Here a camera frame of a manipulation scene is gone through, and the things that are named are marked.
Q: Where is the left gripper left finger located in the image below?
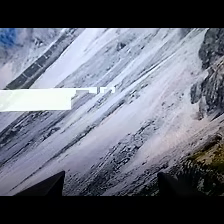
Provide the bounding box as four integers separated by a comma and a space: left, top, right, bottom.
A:
14, 170, 66, 197

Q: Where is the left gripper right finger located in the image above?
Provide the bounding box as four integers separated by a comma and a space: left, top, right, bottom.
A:
156, 171, 195, 197

